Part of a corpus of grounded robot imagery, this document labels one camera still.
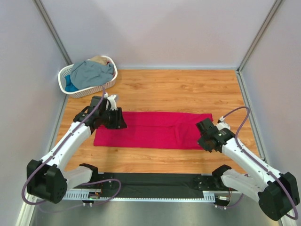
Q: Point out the red t shirt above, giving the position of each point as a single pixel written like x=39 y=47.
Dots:
x=162 y=130

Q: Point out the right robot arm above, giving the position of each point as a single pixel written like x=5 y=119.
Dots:
x=275 y=192

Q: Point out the bright blue garment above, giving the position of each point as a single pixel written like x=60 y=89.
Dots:
x=69 y=87

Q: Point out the white plastic laundry basket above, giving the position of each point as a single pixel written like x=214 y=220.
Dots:
x=88 y=91

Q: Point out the aluminium frame rail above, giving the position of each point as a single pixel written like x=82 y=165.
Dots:
x=253 y=123

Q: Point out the aluminium corner post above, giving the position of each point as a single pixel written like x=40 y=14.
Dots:
x=272 y=12
x=48 y=22

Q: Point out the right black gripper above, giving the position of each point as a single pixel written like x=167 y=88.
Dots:
x=204 y=140

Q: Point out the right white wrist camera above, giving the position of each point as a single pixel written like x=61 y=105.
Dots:
x=221 y=124

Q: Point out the right aluminium corner post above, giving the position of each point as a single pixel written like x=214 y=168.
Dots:
x=272 y=12

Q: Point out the grey blue shirt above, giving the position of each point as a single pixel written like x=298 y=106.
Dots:
x=87 y=74

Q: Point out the slotted grey cable duct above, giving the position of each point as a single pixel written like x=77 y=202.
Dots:
x=89 y=195

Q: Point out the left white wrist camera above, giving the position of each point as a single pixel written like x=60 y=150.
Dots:
x=111 y=101

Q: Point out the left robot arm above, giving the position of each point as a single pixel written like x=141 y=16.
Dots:
x=47 y=178

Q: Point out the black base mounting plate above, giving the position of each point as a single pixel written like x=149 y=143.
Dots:
x=178 y=185

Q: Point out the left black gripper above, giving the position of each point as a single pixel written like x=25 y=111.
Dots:
x=118 y=118

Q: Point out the left aluminium corner post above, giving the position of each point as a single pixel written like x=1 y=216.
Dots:
x=48 y=22

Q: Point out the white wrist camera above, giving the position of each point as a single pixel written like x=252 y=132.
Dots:
x=221 y=124
x=111 y=101

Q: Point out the beige garment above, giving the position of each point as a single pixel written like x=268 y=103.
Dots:
x=99 y=59

